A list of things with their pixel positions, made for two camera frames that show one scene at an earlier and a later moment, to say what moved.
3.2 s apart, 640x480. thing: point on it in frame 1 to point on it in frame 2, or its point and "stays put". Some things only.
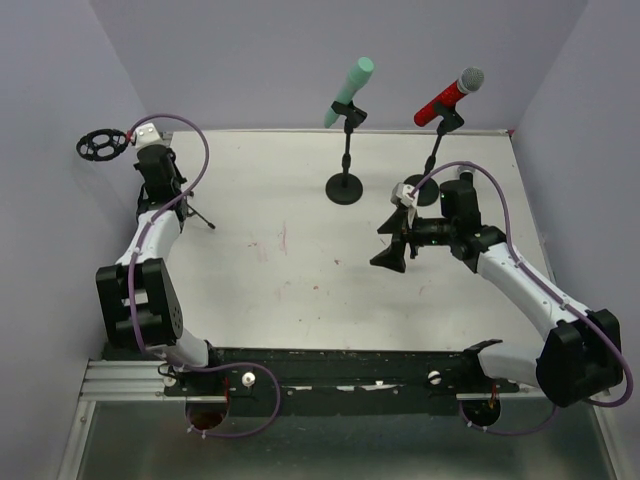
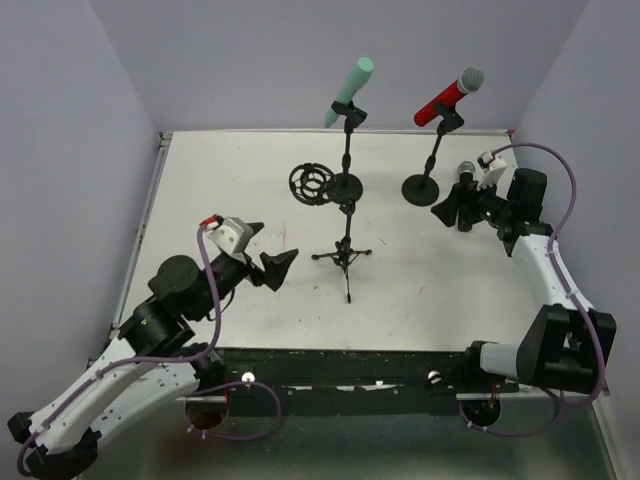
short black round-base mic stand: (345, 188) stays put
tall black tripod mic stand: (99, 145) to (313, 184)
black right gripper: (407, 237) to (470, 201)
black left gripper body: (151, 154) to (255, 270)
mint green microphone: (355, 79) stays put
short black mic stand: (444, 118) stays put
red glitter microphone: (471, 80) stays put
